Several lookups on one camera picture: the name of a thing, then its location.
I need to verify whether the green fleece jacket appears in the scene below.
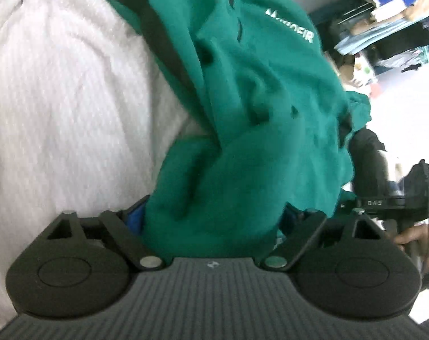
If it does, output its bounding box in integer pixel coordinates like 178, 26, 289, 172
106, 0, 372, 260

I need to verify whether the light blue hanging garment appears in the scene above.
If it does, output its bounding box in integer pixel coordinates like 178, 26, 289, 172
336, 18, 413, 54

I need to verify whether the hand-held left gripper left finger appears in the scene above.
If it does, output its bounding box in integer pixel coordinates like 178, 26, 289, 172
44, 198, 164, 271

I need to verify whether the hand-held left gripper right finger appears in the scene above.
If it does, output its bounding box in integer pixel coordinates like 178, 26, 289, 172
264, 203, 383, 270

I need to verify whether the person's right hand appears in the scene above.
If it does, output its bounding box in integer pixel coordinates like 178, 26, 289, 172
394, 225, 429, 273

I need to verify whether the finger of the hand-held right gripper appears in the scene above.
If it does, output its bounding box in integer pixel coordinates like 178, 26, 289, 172
338, 196, 407, 212

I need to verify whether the colourful printed box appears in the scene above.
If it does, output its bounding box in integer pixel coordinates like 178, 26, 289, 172
352, 57, 377, 86

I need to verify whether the grey bed duvet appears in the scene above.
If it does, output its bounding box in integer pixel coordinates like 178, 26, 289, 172
0, 0, 210, 326

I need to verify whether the dark cloth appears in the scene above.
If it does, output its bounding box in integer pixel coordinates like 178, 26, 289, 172
349, 128, 389, 201

